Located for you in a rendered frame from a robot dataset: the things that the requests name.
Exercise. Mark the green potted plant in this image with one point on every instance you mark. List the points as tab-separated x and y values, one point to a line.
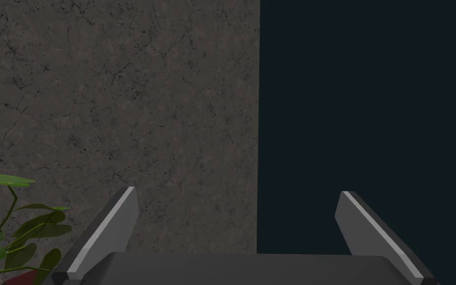
26	233

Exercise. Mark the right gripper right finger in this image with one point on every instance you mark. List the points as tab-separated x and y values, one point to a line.
374	233

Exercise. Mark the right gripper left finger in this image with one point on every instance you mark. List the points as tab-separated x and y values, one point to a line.
109	231

